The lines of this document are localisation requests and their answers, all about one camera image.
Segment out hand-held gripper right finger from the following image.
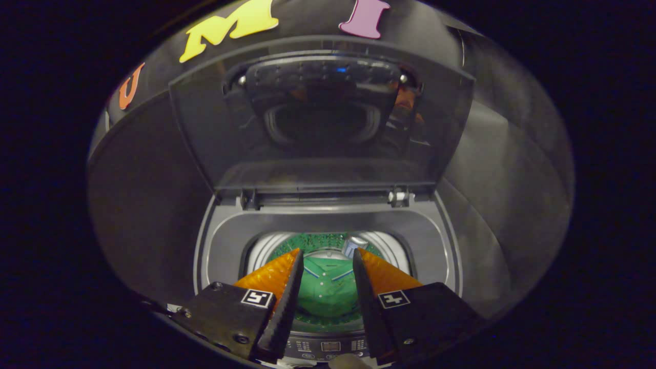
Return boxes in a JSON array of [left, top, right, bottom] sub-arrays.
[[352, 248, 485, 364]]

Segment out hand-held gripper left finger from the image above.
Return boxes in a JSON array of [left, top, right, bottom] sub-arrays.
[[172, 248, 304, 362]]

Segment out dark washing machine lid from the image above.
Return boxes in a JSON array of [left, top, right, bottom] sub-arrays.
[[169, 35, 476, 194]]

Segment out green polo shirt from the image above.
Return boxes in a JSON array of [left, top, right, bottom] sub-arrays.
[[295, 255, 362, 319]]

